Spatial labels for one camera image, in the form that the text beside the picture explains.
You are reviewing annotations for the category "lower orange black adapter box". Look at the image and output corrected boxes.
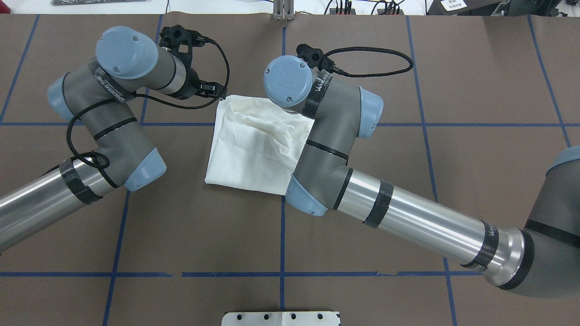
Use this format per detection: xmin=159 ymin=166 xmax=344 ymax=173
xmin=372 ymin=0 xmax=404 ymax=16

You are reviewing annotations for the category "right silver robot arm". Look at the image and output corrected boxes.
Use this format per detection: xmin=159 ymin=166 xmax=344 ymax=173
xmin=263 ymin=44 xmax=580 ymax=298

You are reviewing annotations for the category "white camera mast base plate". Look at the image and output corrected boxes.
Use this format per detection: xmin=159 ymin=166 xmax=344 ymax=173
xmin=221 ymin=311 xmax=341 ymax=326

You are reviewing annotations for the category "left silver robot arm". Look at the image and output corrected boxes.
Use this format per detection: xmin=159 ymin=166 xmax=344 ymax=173
xmin=0 ymin=25 xmax=229 ymax=251

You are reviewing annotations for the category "aluminium frame post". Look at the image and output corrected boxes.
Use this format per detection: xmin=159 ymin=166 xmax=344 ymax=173
xmin=272 ymin=0 xmax=295 ymax=21

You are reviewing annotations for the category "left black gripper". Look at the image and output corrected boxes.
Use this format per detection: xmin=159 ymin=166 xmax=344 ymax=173
xmin=158 ymin=25 xmax=227 ymax=101

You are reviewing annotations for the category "orange black adapter box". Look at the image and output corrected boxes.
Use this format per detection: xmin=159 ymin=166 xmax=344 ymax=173
xmin=324 ymin=0 xmax=356 ymax=15
xmin=372 ymin=0 xmax=404 ymax=16

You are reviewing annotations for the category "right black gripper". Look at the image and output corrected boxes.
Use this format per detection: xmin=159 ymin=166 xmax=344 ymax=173
xmin=296 ymin=44 xmax=338 ymax=73

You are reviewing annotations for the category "silver foil tray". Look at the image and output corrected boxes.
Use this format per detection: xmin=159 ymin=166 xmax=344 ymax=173
xmin=50 ymin=0 xmax=144 ymax=6

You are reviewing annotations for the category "upper orange black adapter box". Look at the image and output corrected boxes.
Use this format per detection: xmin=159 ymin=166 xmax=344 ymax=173
xmin=324 ymin=0 xmax=356 ymax=15

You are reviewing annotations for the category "white long-sleeve printed shirt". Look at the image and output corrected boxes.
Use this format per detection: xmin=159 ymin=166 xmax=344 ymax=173
xmin=204 ymin=95 xmax=314 ymax=195

